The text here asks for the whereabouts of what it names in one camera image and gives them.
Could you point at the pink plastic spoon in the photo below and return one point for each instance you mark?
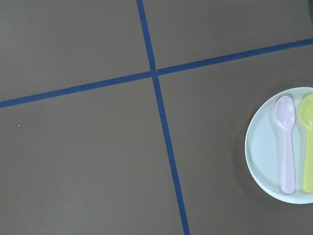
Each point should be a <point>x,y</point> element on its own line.
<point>284,116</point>

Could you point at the white round plate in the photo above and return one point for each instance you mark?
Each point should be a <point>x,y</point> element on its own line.
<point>263,148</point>

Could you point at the yellow-green plastic spoon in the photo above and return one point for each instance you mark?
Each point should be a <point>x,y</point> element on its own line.
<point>306,117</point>

